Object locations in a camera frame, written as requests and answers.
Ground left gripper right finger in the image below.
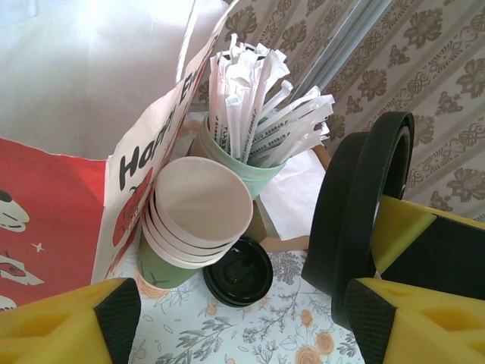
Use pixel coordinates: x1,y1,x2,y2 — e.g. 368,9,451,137
346,278,485,364

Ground wrapped paper straw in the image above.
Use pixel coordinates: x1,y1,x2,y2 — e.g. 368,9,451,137
253,86,321,133
257,80,295,126
248,94,336,160
210,52,229,128
242,49,291,164
227,33,252,160

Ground floral tablecloth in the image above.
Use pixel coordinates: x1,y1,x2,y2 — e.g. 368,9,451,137
108,237,367,364

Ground white paper napkin stack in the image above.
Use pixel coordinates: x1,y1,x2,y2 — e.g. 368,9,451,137
257,149,327,242

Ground mint green straw holder cup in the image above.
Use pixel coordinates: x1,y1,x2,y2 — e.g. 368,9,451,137
199,113,289,208

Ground paper bag with red print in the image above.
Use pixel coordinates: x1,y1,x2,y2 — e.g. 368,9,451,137
0,0,243,315

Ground black plastic cup lid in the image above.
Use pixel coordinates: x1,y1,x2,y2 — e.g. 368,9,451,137
302,111,415,331
202,235,274,306

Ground aluminium frame post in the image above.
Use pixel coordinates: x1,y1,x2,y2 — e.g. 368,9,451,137
293,0,380,102

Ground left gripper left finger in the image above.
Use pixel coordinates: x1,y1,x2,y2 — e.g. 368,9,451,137
0,278,142,364

